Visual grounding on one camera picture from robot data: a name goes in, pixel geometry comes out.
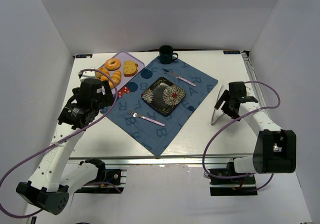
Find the toast slice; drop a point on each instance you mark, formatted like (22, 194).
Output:
(130, 68)

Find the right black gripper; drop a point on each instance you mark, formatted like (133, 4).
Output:
(227, 104)

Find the blue letter placemat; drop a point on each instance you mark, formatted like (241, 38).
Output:
(153, 137)

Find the right table label sticker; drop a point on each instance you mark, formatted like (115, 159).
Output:
(231, 52)

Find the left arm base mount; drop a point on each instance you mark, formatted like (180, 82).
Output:
(111, 181)

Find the glazed bagel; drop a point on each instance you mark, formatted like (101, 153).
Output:
(112, 64)

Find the dark green mug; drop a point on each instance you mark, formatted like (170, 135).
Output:
(167, 54)

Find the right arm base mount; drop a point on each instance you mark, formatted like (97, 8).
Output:
(232, 187)

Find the metal tongs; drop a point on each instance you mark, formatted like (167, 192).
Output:
(216, 106)

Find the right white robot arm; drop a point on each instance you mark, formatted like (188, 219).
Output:
(275, 149)

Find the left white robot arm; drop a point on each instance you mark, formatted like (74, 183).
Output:
(46, 189)

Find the black floral square plate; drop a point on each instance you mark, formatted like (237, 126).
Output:
(163, 96)

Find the lavender tray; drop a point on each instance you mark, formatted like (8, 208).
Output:
(125, 56)

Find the pink handled fork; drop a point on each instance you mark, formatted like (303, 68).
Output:
(136, 115)

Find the left table label sticker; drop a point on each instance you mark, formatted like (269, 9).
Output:
(83, 56)

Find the long bread roll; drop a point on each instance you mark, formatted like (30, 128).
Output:
(116, 79)

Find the table label sticker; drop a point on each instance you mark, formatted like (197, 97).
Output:
(231, 52)
(83, 56)

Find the croissant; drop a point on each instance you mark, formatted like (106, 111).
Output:
(100, 76)

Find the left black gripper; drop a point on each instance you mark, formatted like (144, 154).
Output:
(105, 97)

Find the pink handled knife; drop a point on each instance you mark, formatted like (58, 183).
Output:
(179, 77)

